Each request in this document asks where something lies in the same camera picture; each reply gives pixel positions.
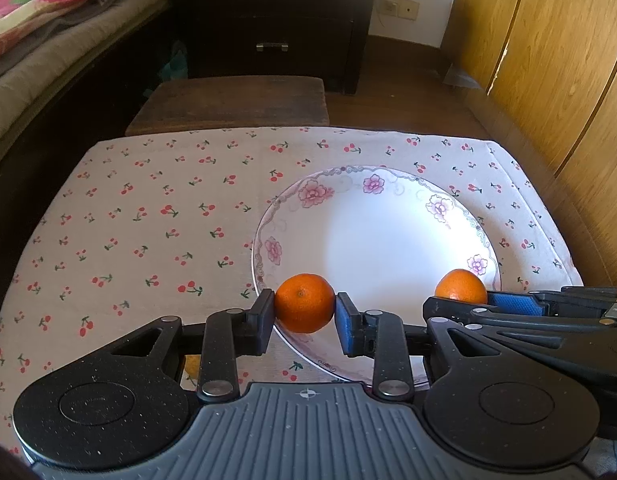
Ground wooden wardrobe doors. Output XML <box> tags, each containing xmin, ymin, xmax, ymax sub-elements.
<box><xmin>442</xmin><ymin>0</ymin><xmax>617</xmax><ymax>286</ymax></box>

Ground small dark wooden stool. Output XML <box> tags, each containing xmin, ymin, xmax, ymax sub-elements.
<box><xmin>125</xmin><ymin>76</ymin><xmax>330</xmax><ymax>136</ymax></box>

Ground wall power socket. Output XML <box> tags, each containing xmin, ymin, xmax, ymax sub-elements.
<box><xmin>379</xmin><ymin>0</ymin><xmax>420</xmax><ymax>21</ymax></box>

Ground mandarin orange with stem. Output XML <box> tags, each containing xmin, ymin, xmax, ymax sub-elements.
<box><xmin>275</xmin><ymin>273</ymin><xmax>335</xmax><ymax>334</ymax></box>

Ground dark wooden nightstand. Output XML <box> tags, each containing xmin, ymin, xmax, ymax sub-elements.
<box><xmin>172</xmin><ymin>0</ymin><xmax>373</xmax><ymax>94</ymax></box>

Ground cherry print tablecloth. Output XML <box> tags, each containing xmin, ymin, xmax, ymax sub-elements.
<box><xmin>0</xmin><ymin>127</ymin><xmax>581</xmax><ymax>454</ymax></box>

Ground white floral ceramic plate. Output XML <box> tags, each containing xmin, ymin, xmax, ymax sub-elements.
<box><xmin>251</xmin><ymin>162</ymin><xmax>503</xmax><ymax>390</ymax></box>

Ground beige mattress bed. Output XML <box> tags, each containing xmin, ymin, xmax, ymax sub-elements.
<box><xmin>0</xmin><ymin>0</ymin><xmax>167</xmax><ymax>158</ymax></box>

